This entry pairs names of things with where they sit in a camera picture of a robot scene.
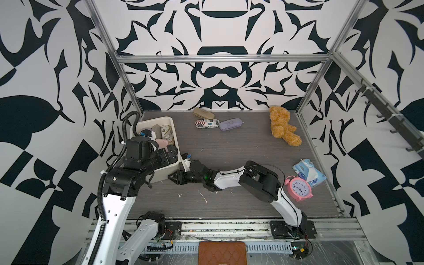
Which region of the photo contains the map print glasses case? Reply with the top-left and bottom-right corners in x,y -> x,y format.
161,125 -> 175,145

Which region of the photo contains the cream plastic storage box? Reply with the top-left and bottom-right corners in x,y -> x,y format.
131,116 -> 182,183

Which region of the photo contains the newspaper print case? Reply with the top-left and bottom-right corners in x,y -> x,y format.
194,119 -> 220,129

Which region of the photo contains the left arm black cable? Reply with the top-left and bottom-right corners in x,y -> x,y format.
87,110 -> 141,265

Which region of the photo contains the blue tissue pack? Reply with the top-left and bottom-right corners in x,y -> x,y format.
292,159 -> 327,188

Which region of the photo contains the tan fabric case at back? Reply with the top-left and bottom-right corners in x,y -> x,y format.
193,108 -> 215,119

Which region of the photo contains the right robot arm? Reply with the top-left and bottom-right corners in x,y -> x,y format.
168,160 -> 308,233

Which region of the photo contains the purple case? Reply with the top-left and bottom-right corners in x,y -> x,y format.
219,118 -> 244,131

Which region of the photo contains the grey wall hook rail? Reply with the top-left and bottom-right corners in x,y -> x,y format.
356,78 -> 424,160

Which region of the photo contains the brown quilted wallet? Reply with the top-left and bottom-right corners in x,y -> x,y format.
198,241 -> 247,265

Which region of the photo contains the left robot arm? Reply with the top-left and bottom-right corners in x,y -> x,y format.
82,136 -> 178,265

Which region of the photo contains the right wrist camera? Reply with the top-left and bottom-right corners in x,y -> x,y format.
181,153 -> 191,172

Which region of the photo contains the pink alarm clock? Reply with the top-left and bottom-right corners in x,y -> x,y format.
284,176 -> 313,202

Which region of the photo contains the tan teddy bear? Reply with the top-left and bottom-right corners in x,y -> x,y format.
269,106 -> 302,147

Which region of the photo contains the pink case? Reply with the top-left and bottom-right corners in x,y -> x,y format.
155,139 -> 169,150

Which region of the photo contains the grey fabric case horizontal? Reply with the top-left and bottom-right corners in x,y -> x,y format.
151,124 -> 162,139

